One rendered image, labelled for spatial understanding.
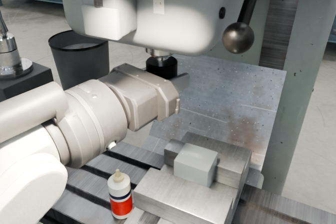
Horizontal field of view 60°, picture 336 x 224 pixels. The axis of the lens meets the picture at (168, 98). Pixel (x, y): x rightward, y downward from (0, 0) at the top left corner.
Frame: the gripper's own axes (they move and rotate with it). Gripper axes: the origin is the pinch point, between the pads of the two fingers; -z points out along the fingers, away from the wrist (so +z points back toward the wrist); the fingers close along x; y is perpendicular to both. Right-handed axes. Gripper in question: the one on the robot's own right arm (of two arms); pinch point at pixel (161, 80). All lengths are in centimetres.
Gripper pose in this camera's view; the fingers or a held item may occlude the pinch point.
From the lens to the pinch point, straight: 44.7
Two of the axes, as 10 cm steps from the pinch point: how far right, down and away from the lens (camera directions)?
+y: 0.0, 8.5, 5.3
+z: -6.6, 4.0, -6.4
